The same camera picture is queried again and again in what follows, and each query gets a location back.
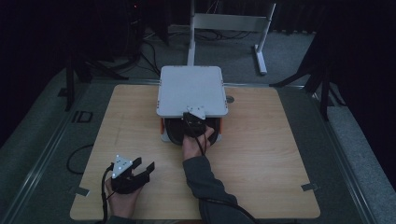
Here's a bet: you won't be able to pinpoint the left hand-held gripper cable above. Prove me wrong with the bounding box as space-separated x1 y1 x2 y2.
100 163 116 224

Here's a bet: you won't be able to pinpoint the grey tape piece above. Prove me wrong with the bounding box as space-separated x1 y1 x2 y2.
74 186 92 198
300 182 320 192

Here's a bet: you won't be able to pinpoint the person's right hand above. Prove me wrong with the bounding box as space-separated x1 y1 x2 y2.
181 125 216 161

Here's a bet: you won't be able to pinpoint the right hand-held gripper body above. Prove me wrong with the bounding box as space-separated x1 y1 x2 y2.
181 105 208 138

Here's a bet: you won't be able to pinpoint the person's left hand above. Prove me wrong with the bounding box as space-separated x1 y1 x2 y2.
105 177 145 219

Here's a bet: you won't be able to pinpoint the black cable loop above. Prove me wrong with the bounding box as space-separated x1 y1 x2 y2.
65 143 94 175

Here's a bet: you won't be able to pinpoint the dark equipment cabinet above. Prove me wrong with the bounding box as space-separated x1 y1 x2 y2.
101 0 146 62

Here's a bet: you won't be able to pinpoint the white two-tier shoe rack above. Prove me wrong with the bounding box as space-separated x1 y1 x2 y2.
155 65 229 146

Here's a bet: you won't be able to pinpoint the right hand-held gripper cable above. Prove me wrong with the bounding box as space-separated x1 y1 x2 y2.
186 121 262 224

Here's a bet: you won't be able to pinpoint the black floor cables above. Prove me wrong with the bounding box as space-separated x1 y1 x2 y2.
136 39 162 77

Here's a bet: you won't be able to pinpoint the black tripod stand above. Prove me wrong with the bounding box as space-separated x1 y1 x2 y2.
268 57 347 123
64 50 131 113

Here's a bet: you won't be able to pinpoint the hand-held gripper cable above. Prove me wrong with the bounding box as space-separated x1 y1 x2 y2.
186 121 262 224
100 163 116 224

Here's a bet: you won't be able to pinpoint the white metal stand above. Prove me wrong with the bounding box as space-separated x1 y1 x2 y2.
186 0 277 77

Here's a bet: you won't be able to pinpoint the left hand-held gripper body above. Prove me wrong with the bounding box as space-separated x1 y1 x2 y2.
110 154 151 195

